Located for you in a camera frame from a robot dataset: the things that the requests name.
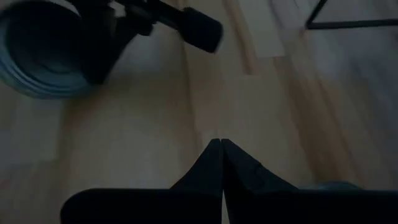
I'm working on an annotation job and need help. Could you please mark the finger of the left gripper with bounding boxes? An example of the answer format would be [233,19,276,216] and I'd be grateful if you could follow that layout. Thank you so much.
[73,0,134,84]

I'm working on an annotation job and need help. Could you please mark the wooden shelf black metal legs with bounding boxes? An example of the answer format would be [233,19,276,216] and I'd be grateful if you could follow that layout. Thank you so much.
[305,0,398,31]

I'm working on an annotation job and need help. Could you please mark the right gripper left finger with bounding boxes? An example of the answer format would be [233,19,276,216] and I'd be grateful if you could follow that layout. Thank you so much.
[170,138,224,190]

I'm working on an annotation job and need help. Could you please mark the green-label tuna can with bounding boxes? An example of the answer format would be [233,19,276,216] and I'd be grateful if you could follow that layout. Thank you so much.
[0,0,105,100]

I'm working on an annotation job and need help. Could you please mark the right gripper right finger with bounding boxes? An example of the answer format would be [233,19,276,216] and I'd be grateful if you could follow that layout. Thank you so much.
[221,139,299,191]

